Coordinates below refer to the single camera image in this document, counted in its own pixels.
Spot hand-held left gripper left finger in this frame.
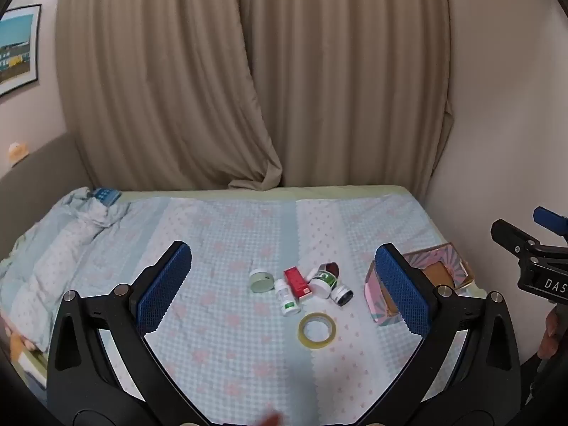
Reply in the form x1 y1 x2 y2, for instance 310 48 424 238
47 240 209 426

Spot blue patterned cloth item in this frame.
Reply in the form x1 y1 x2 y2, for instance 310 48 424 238
91 187 122 207

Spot white pill bottle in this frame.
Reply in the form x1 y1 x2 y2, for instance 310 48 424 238
274 278 303 317

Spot framed wall picture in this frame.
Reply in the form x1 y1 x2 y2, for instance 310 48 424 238
0 4 43 98

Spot beige curtain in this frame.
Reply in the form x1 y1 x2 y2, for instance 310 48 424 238
55 0 454 192

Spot pink striped cardboard box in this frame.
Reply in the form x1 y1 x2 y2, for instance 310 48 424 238
365 242 475 327

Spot light green bed sheet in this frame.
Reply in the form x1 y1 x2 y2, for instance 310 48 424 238
114 184 485 299

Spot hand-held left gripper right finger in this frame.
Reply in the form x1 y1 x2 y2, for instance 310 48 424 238
359 243 522 426

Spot small black and white jar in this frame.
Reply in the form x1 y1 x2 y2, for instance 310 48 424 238
331 285 355 307

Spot white jar with green label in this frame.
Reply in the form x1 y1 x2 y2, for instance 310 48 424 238
307 265 340 299

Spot light blue quilt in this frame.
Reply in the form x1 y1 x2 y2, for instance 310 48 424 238
0 187 132 352

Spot clear yellow tape roll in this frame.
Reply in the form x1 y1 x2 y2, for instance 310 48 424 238
297 313 337 351

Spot person's right hand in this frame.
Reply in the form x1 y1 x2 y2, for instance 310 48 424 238
537 307 563 361

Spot small green jar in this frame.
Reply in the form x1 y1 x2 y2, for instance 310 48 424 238
248 269 275 294

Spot checkered blue pink blanket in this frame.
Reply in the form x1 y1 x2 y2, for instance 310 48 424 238
44 194 472 426

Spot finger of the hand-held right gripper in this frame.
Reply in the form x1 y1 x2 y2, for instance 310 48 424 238
490 219 541 257
533 207 568 232

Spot orange plush toy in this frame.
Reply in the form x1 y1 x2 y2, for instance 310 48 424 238
6 326 39 358

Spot red carton box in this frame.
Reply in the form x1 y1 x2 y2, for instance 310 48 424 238
284 267 314 300

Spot grey padded headboard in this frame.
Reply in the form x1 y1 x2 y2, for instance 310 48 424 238
0 132 95 262

